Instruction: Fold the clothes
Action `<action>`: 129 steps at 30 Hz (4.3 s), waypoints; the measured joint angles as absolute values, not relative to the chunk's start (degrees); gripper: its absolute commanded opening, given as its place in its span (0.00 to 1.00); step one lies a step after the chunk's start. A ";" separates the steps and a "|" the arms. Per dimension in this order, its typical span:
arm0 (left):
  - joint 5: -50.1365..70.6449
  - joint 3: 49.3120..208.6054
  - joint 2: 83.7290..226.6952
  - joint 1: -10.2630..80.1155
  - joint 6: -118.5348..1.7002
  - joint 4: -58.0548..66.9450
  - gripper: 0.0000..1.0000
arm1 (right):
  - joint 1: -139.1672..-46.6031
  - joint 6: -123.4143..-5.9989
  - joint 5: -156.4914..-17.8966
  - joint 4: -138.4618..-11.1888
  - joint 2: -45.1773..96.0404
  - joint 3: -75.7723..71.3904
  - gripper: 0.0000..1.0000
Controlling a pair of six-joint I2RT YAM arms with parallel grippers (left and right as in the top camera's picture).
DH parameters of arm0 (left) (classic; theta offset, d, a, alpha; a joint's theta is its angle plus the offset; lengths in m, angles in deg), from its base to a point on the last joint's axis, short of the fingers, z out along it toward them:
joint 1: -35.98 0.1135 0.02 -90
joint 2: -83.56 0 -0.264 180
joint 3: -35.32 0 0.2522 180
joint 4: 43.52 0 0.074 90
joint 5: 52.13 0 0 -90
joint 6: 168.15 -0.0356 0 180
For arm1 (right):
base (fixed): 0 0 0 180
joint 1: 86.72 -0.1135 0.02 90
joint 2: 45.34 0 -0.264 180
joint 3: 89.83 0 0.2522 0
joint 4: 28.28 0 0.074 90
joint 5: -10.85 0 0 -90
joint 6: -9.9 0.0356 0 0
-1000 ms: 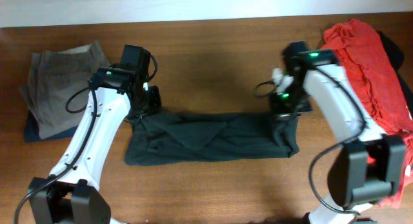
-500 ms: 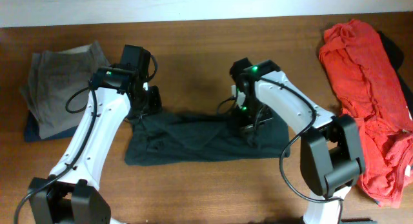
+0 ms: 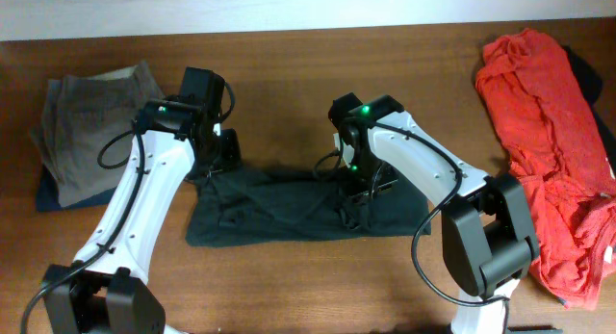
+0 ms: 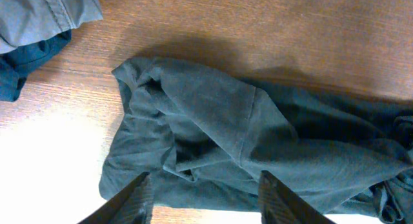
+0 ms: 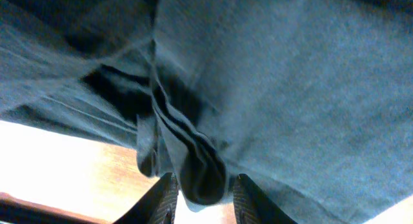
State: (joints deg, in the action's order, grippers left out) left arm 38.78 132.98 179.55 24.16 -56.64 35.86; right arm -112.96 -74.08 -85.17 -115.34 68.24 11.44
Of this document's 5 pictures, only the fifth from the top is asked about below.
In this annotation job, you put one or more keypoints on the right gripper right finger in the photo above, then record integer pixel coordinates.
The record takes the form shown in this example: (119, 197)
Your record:
(253, 206)

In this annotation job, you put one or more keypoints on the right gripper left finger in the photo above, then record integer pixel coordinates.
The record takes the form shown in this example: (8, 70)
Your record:
(157, 206)

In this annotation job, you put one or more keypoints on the dark green t-shirt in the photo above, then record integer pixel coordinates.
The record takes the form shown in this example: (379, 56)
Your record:
(312, 99)

